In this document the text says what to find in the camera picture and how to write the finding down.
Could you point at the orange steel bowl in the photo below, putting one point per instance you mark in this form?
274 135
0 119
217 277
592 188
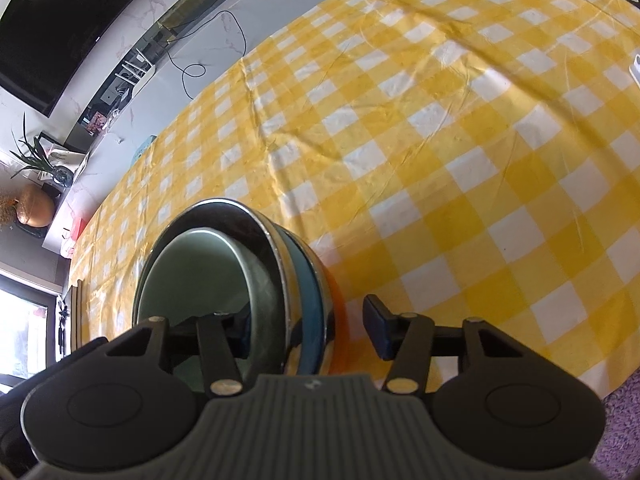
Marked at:
346 320

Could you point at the teal stool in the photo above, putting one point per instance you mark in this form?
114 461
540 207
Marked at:
145 149

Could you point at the spiky green potted plant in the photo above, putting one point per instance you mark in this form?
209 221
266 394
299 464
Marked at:
35 157

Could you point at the white plastic object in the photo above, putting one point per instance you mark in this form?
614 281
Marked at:
636 67

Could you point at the pink storage box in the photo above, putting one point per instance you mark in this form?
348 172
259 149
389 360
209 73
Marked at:
74 232

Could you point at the pink photo card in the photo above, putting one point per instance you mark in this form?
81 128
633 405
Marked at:
98 122

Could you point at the purple carpet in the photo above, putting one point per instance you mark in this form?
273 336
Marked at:
625 435

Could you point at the green ceramic bowl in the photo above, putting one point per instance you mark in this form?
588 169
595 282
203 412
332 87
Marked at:
200 280

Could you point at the yellow checked tablecloth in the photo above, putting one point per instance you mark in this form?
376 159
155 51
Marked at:
450 185

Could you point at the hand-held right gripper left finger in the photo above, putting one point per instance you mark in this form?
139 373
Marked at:
240 332

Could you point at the white router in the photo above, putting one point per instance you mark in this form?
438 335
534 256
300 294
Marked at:
142 76

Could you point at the blue steel bowl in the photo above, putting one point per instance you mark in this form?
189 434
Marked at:
307 300

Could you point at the black television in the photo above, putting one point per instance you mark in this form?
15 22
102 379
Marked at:
60 25

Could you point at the golden gourd vase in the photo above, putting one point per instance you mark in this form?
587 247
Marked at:
36 206

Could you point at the white marble cabinet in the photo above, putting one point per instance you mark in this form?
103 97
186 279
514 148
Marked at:
150 115

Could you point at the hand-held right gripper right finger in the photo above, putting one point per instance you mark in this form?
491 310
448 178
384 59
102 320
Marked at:
375 325

